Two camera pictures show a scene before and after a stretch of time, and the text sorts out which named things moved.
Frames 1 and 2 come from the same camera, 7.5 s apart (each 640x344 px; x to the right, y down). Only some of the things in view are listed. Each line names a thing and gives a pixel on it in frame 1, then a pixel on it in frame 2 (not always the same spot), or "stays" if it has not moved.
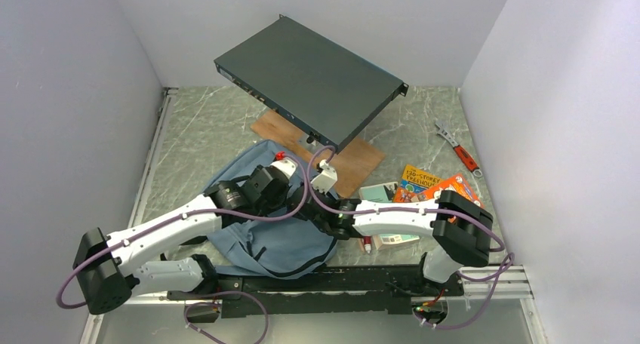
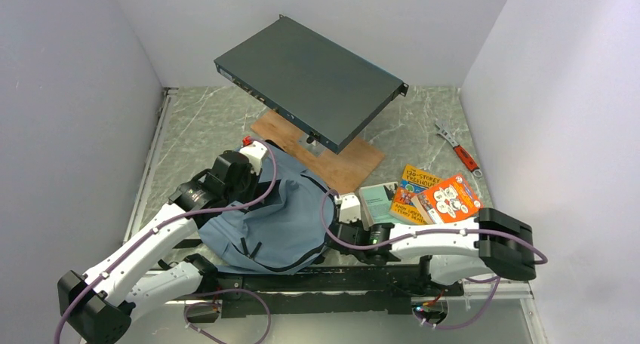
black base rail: x=328 y=290 stays
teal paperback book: x=385 y=192 stays
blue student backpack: x=269 y=247 stays
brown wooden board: x=352 y=167 stays
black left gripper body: x=266 y=209 to x=243 y=191
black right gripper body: x=322 y=225 to x=355 y=223
